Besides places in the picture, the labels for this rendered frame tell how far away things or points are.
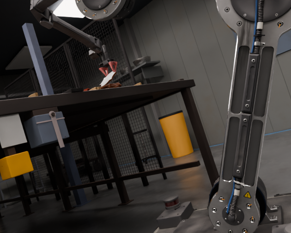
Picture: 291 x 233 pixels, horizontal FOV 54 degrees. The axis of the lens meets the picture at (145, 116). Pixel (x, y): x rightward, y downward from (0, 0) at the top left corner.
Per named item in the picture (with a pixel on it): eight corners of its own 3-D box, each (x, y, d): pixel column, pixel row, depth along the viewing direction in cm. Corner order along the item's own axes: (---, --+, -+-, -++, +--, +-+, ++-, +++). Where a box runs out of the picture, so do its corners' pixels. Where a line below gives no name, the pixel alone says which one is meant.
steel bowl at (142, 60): (156, 62, 550) (154, 55, 551) (143, 63, 524) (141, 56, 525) (143, 69, 575) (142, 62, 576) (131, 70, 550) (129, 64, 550)
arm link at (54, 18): (43, 19, 154) (44, 3, 158) (37, 24, 157) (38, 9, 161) (102, 51, 185) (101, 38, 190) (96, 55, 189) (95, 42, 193)
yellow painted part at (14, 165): (34, 170, 109) (16, 112, 110) (11, 178, 102) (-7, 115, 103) (24, 173, 114) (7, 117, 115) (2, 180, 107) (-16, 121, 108)
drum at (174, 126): (200, 149, 517) (187, 108, 521) (185, 156, 484) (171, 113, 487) (181, 153, 550) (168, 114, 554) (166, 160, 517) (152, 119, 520)
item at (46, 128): (74, 144, 125) (62, 104, 126) (46, 151, 114) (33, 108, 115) (60, 149, 132) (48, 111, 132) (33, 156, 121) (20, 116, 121)
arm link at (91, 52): (96, 48, 183) (95, 37, 186) (83, 55, 188) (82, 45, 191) (108, 57, 193) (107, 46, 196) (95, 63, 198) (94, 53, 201)
